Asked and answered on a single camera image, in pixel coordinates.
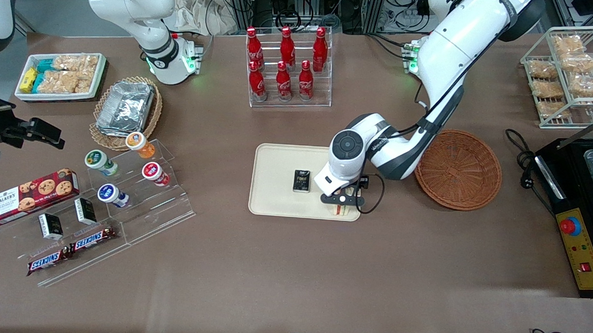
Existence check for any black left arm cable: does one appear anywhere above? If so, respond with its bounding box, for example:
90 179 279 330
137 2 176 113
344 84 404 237
353 77 443 218

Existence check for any orange lid yogurt cup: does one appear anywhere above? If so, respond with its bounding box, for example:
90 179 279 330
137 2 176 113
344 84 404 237
125 132 157 160

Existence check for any black base cable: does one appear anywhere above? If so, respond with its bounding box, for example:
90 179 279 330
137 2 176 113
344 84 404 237
364 33 411 61

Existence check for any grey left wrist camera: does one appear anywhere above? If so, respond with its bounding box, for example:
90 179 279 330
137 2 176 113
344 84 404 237
321 193 366 208

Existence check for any red Walkers cookie box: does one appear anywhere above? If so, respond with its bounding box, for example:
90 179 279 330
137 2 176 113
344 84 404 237
0 166 80 229

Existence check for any Snickers chocolate bar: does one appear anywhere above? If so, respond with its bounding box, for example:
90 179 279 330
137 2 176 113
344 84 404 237
69 224 118 256
26 246 73 278

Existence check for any small black snack box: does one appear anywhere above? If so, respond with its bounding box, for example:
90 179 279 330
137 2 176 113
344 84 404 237
37 213 64 241
73 197 98 226
293 170 312 194

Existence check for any white rectangular snack bin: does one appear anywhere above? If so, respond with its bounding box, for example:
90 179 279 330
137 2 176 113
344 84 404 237
14 50 107 104

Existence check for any red cola bottle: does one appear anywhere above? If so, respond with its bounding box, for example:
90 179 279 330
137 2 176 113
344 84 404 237
247 61 269 103
298 60 315 101
244 27 266 72
279 26 297 71
275 61 294 102
312 27 329 73

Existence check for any red lid yogurt cup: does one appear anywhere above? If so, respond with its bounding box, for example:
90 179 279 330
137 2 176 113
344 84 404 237
141 162 171 188

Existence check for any triangle sandwich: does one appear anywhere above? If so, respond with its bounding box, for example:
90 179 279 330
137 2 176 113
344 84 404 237
330 187 355 219

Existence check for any dark metal equipment frame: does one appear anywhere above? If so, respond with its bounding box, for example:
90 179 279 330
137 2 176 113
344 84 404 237
225 0 386 37

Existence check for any cream plastic tray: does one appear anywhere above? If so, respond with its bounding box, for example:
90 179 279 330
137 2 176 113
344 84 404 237
248 143 363 223

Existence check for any green lid yogurt cup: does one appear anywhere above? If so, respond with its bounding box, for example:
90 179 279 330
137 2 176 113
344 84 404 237
84 149 119 177

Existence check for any yellow snack packet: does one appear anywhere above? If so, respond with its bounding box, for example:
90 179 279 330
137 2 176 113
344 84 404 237
20 67 38 93

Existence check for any brown round wicker basket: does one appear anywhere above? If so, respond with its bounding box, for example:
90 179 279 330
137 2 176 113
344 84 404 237
412 128 504 213

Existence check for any black power cable with plug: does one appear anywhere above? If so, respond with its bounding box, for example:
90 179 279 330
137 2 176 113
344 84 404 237
502 129 559 215

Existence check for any black sealing machine yellow panel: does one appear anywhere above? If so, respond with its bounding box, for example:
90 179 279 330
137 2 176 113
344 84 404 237
529 111 593 299

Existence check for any red emergency stop button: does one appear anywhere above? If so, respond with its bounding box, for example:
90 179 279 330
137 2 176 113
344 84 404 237
559 216 582 237

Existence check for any clear acrylic stepped stand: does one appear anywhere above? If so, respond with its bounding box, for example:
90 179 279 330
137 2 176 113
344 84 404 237
0 134 198 293

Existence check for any clear acrylic bottle rack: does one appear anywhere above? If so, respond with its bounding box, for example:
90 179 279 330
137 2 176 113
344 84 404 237
244 24 334 110

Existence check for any beige crumpled cloth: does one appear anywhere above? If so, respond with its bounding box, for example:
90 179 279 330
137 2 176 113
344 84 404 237
172 0 240 37

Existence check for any white wire rack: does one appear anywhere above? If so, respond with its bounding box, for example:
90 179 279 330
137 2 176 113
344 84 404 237
519 24 593 131

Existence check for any light tan wicker basket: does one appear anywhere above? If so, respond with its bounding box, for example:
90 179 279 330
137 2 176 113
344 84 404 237
89 74 164 153

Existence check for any stack of foil trays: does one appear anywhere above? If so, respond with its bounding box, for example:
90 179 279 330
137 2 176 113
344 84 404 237
96 80 155 135

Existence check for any blue lid yogurt cup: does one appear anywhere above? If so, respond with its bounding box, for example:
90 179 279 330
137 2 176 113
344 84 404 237
97 183 130 209

